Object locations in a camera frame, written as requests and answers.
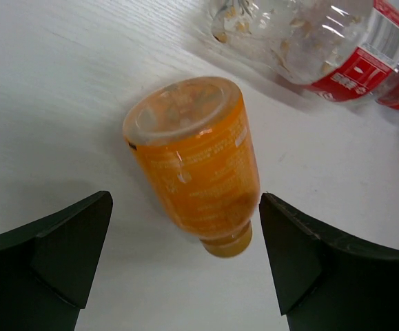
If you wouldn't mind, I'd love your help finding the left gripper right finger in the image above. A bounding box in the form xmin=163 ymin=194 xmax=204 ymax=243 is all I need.
xmin=259 ymin=193 xmax=399 ymax=330

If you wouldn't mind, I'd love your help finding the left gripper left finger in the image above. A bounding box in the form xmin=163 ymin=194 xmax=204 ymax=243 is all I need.
xmin=0 ymin=191 xmax=112 ymax=330

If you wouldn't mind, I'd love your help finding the left orange juice bottle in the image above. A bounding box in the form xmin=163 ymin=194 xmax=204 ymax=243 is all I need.
xmin=123 ymin=77 xmax=260 ymax=258

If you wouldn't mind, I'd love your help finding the red label clear bottle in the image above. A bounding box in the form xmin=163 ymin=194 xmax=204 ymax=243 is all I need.
xmin=209 ymin=1 xmax=399 ymax=110

